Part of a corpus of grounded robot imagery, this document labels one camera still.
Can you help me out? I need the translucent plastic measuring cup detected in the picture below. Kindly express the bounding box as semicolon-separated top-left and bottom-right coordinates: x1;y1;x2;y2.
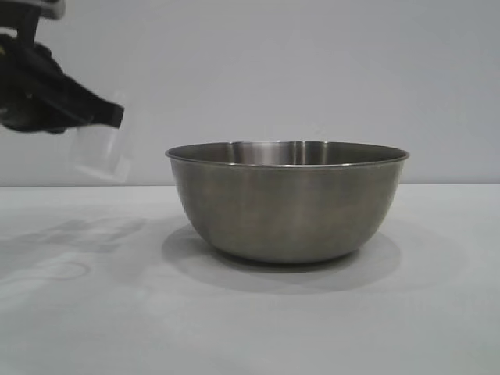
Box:
72;91;134;184

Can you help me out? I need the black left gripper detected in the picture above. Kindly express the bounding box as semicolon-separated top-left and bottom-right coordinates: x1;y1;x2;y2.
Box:
0;34;126;135

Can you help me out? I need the stainless steel mixing bowl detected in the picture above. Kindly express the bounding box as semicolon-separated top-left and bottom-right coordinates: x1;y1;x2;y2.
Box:
164;140;411;267

